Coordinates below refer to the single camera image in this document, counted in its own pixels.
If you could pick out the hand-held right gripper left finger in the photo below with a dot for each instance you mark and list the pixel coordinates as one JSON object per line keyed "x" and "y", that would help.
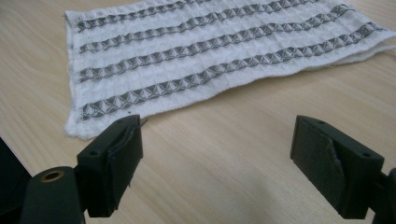
{"x": 109, "y": 168}

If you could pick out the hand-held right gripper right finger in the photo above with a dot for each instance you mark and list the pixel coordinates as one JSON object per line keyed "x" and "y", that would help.
{"x": 330, "y": 168}

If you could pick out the white grey-striped waffle cloth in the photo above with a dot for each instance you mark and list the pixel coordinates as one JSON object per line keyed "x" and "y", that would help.
{"x": 199, "y": 59}

